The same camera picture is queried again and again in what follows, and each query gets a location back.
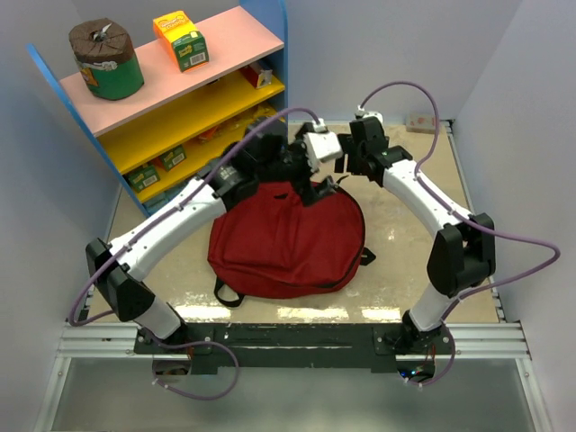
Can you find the small pink card box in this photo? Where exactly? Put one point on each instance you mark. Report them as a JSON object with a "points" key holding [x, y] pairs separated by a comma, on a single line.
{"points": [[421, 123]]}

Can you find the orange green sponge box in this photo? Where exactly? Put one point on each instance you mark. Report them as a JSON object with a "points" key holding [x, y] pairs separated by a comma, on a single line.
{"points": [[181, 39]]}

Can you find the red backpack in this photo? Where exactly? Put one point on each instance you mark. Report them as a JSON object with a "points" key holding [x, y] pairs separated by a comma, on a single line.
{"points": [[272, 246]]}

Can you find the aluminium rail frame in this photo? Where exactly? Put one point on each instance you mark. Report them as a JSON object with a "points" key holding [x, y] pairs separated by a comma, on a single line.
{"points": [[98, 383]]}

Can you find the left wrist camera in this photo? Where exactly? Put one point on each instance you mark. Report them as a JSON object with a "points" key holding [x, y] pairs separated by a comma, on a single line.
{"points": [[321, 148]]}

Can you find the green sponge box upper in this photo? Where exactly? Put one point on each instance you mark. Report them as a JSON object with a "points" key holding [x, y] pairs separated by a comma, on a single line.
{"points": [[171, 158]]}

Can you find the colourful shelf unit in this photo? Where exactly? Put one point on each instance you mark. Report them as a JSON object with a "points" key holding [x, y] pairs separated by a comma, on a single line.
{"points": [[173, 107]]}

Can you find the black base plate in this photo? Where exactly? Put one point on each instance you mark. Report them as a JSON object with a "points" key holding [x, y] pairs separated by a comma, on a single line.
{"points": [[381, 348]]}

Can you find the green brown wrapped roll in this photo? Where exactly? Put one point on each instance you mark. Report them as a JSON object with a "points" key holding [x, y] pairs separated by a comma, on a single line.
{"points": [[106, 59]]}

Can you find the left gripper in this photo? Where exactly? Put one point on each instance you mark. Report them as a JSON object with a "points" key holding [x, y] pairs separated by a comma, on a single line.
{"points": [[305, 188]]}

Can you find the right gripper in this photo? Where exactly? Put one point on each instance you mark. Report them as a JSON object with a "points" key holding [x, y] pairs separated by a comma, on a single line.
{"points": [[348, 148]]}

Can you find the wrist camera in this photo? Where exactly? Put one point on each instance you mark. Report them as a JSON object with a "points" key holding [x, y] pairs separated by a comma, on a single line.
{"points": [[362, 113], [321, 148]]}

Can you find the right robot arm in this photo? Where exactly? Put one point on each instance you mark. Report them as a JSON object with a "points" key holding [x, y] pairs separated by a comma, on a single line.
{"points": [[463, 253]]}

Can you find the green sponge box lower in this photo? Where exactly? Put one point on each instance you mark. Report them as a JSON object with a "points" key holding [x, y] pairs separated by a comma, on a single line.
{"points": [[142, 177]]}

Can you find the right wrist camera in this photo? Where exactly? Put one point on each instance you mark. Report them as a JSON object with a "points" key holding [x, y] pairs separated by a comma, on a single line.
{"points": [[362, 113]]}

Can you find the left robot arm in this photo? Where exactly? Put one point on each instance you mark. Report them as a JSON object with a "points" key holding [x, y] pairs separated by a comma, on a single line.
{"points": [[118, 268]]}

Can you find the red white box on shelf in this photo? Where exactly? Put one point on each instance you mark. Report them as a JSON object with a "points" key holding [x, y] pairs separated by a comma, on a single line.
{"points": [[258, 74]]}

